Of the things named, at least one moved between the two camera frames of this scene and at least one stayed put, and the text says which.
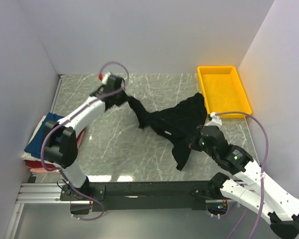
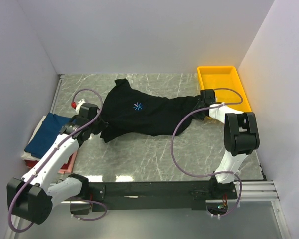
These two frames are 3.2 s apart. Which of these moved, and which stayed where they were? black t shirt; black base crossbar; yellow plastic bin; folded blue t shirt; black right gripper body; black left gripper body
Moved: black left gripper body; black right gripper body; black t shirt
Stayed: folded blue t shirt; black base crossbar; yellow plastic bin
